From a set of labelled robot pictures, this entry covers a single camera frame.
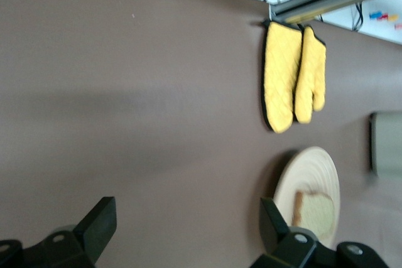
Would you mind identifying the small colourful plastic pieces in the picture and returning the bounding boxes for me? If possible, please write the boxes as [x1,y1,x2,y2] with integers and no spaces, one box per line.
[368,11,402,31]

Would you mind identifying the slice of toast bread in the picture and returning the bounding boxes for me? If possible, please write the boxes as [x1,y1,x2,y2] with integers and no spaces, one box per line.
[291,190,335,239]

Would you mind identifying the round light wooden plate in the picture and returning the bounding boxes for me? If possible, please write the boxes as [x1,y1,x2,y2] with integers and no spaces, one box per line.
[272,146,341,250]

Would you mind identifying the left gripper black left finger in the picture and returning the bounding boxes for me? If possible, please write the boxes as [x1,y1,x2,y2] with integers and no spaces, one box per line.
[21,196,117,268]

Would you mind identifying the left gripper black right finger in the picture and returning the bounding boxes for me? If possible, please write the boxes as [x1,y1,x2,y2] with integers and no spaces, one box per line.
[251,197,337,268]

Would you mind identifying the thin black cable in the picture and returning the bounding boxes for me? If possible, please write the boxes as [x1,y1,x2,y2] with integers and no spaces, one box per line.
[351,1,365,32]

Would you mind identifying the chrome two-slot toaster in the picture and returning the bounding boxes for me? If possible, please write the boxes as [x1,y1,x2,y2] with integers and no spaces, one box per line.
[368,110,402,179]

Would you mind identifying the yellow quilted oven mitt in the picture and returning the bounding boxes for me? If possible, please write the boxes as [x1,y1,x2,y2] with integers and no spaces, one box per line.
[260,19,304,135]
[293,24,328,125]

